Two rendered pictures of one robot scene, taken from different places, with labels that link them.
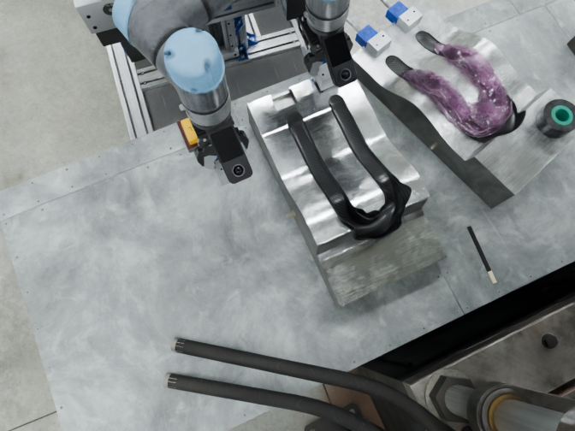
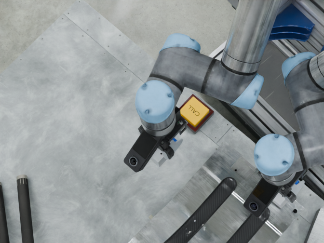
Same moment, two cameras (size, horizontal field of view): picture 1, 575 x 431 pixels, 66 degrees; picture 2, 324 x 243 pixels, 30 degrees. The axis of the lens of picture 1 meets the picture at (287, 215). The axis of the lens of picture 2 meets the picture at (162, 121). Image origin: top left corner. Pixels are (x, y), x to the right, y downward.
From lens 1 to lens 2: 0.71 m
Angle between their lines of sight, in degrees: 21
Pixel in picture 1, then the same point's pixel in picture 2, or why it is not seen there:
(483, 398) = not seen: outside the picture
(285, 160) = (190, 193)
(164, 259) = (81, 139)
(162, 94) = (271, 55)
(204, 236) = (111, 159)
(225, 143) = (144, 143)
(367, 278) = not seen: outside the picture
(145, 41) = (156, 65)
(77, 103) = not seen: outside the picture
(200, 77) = (140, 111)
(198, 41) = (161, 99)
